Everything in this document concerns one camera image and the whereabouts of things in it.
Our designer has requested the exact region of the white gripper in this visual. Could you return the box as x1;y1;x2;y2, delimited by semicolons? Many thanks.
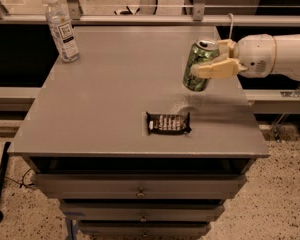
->
190;34;276;79

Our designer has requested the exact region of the green soda can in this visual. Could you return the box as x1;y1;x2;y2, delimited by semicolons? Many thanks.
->
183;38;220;92

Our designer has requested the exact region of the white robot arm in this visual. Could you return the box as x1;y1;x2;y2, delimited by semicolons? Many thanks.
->
190;34;300;81

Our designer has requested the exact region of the black rxbar chocolate wrapper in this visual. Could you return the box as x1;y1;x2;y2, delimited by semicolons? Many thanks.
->
146;112;192;135

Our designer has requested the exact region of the clear plastic water bottle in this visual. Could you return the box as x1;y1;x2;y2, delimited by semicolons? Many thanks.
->
45;0;80;63

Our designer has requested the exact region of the grey middle drawer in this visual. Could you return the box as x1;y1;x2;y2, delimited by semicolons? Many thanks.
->
60;201;224;222

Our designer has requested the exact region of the grey drawer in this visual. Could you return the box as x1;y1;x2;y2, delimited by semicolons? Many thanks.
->
79;221;210;237
32;174;246;200
60;201;224;222

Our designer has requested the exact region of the grey top drawer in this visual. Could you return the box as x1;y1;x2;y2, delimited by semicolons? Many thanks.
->
32;174;246;200

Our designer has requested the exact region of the grey bottom drawer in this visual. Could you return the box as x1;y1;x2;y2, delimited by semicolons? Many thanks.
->
79;221;210;237

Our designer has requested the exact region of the white cable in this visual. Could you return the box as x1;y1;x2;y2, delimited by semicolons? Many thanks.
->
227;12;235;41

